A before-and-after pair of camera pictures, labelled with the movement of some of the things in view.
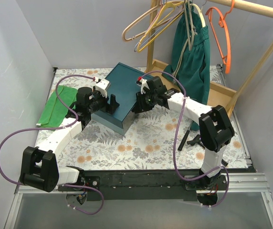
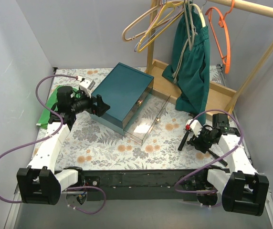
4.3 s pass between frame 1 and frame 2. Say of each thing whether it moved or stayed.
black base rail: stayed
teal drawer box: stayed
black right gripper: moved
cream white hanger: stayed
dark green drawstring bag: stayed
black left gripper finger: moved
